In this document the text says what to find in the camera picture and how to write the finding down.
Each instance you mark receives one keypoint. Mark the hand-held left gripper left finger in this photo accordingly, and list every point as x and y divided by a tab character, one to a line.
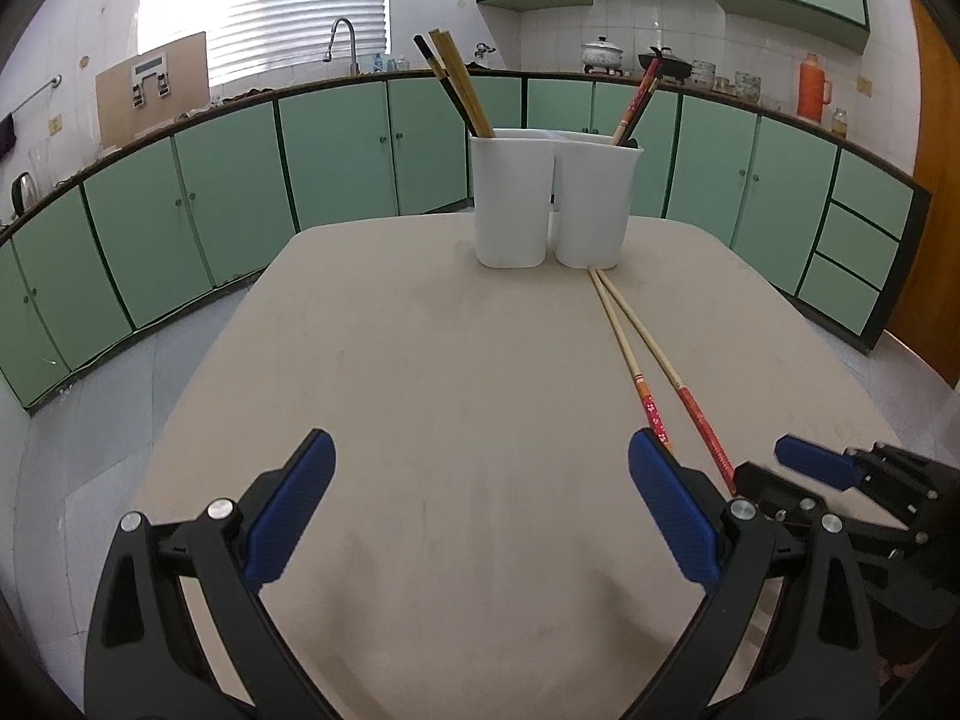
289	510

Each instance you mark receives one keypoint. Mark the red striped chopstick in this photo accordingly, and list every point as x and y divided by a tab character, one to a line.
705	439

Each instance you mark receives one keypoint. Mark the orange thermos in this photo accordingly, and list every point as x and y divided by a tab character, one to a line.
811	90

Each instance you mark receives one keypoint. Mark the plain bamboo chopstick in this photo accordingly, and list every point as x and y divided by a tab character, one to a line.
469	82
457	82

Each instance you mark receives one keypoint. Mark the black wok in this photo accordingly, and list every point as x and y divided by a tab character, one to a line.
675	67

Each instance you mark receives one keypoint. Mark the small metal teapot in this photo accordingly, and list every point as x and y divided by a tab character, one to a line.
484	51

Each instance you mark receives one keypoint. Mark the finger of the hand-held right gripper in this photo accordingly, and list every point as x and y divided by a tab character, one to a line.
772	487
814	461

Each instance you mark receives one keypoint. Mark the wall towel rail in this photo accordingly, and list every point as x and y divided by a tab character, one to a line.
41	86

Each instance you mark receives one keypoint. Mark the green base cabinets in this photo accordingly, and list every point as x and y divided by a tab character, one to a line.
150	225

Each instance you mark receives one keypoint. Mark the steel electric kettle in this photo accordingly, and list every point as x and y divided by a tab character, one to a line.
22	193

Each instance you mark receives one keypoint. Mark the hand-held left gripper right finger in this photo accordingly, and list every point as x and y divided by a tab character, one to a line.
671	510

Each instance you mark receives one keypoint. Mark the cardboard box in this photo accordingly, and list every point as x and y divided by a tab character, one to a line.
120	105

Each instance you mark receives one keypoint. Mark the white plastic chopstick holder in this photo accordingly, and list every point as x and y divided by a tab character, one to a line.
517	195

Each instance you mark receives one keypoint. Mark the wooden and black chopsticks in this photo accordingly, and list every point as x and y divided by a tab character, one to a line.
439	67

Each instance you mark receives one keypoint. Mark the dark cloth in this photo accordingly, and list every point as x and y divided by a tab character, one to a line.
6	135

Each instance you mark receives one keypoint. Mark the glass jar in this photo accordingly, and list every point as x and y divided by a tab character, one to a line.
703	73
748	86

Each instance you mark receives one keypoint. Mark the bottles by sink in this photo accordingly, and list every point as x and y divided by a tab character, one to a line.
388	64

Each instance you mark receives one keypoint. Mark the window blinds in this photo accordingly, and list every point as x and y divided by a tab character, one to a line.
262	7

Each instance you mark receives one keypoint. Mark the wooden door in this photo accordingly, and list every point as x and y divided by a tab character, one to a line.
934	165

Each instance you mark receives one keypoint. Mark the metal sink faucet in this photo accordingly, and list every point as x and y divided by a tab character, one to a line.
343	34

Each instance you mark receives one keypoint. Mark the red floral chopstick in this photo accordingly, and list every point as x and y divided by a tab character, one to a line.
637	101
643	106
654	416

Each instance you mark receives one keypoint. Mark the white lidded pot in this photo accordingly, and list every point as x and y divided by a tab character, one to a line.
601	55

